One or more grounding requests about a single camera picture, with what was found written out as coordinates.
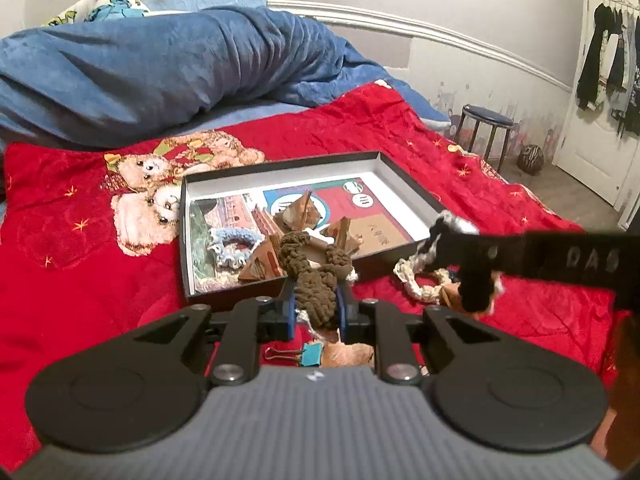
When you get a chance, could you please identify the hanging dark clothes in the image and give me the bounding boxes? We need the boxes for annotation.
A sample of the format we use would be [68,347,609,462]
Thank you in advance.
[575,2,640,138]

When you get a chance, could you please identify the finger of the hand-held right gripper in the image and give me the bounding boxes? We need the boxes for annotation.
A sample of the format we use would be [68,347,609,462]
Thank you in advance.
[429,227,526,276]

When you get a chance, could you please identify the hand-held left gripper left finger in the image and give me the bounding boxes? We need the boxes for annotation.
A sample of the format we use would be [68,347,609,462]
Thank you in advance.
[132,280,297,386]

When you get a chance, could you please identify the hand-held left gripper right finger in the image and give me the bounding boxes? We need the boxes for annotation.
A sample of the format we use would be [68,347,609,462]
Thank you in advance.
[339,285,486,383]

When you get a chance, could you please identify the small black stool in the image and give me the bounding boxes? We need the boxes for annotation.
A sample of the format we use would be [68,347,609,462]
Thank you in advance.
[452,105,516,171]

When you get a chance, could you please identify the dark ball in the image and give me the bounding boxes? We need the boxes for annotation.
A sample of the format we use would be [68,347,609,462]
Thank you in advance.
[517,144,546,176]

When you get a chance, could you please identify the shallow black box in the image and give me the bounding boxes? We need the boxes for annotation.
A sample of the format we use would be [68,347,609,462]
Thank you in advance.
[180,150,446,303]

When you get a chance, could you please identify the person's right forearm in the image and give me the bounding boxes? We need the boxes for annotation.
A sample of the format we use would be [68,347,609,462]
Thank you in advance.
[607,310,640,466]

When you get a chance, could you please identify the olive brown scrunchie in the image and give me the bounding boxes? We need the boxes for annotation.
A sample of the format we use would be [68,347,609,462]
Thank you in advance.
[277,230,358,333]

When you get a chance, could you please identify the blue binder clip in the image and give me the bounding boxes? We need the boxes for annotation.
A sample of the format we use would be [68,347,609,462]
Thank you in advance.
[262,342,323,368]

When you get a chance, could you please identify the blue lace-trimmed scrunchie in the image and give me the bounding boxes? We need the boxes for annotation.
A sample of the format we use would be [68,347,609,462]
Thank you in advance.
[207,225,263,268]

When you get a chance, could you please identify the patterned pillow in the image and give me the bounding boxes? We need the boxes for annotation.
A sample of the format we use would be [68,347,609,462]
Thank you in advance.
[45,0,151,28]

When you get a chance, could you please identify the brown triangular packet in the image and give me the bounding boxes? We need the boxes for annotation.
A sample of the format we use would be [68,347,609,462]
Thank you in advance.
[442,282,501,318]
[322,216,363,256]
[320,340,376,368]
[275,190,323,231]
[237,235,286,282]

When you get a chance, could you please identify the light blue bed sheet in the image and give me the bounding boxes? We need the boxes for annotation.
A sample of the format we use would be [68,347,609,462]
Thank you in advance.
[150,97,321,138]

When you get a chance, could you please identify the red teddy bear blanket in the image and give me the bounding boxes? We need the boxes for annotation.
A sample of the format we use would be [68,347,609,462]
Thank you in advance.
[0,82,621,466]

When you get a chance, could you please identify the blue duvet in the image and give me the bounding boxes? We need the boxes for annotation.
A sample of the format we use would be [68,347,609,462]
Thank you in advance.
[0,7,451,148]

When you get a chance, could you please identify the white door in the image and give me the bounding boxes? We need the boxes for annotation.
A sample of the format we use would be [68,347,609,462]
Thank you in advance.
[552,0,640,211]

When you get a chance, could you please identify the black lace-trimmed scrunchie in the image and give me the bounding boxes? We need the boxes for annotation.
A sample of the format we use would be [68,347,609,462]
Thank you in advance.
[392,212,503,313]

